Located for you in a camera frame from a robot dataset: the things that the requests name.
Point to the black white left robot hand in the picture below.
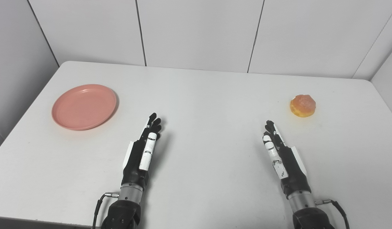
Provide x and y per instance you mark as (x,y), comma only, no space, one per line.
(135,165)

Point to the golden cream puff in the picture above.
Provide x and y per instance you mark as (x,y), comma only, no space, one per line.
(303,105)

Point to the pink round plate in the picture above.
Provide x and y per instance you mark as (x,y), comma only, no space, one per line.
(84,107)

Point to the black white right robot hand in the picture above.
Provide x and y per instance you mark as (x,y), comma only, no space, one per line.
(292,168)

